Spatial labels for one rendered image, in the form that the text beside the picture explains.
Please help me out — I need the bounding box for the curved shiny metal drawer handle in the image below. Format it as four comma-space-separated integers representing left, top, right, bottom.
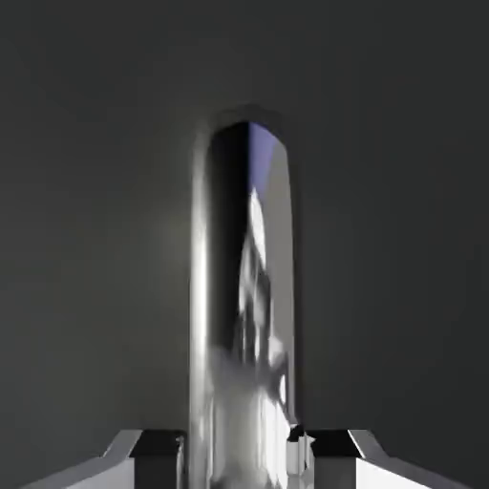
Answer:
187, 102, 307, 489

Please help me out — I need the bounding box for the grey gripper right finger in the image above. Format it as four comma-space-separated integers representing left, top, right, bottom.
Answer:
287, 422, 465, 489

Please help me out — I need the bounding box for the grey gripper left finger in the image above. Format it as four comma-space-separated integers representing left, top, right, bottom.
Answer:
20, 429, 191, 489

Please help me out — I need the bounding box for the dark grey drawer front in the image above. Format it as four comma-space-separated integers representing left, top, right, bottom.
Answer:
0, 0, 489, 489

